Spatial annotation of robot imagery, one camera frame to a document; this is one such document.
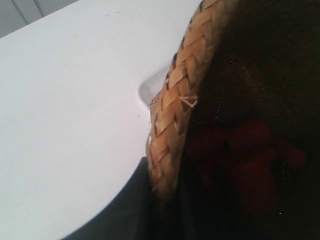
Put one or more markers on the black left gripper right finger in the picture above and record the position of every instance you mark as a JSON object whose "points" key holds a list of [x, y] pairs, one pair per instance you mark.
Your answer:
{"points": [[200, 214]]}

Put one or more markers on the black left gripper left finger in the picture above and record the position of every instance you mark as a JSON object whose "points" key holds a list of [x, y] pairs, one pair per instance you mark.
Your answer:
{"points": [[129, 216]]}

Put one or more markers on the brown woven wicker basket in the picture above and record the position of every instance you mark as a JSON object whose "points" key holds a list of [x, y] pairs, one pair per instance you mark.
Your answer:
{"points": [[242, 60]]}

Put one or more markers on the red blocks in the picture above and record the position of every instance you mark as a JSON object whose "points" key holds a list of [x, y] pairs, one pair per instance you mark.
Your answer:
{"points": [[242, 157]]}

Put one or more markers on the white cabinet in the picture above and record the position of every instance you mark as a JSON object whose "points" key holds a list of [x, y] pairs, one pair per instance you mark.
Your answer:
{"points": [[16, 14]]}

